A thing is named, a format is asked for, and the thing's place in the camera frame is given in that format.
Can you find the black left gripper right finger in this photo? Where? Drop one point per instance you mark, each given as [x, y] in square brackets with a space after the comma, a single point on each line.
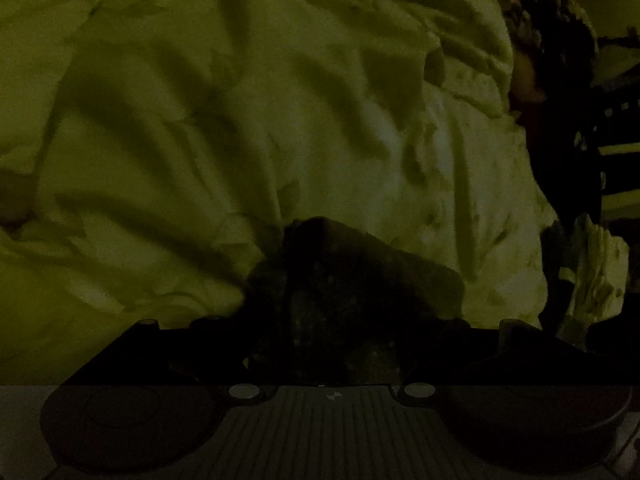
[515, 397]

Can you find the light floral bed sheet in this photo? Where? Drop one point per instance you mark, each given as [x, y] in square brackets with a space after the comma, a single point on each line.
[153, 151]

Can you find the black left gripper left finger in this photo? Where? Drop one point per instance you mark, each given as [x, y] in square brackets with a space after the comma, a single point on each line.
[150, 397]

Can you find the dark small garment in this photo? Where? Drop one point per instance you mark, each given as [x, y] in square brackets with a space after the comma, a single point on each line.
[326, 283]

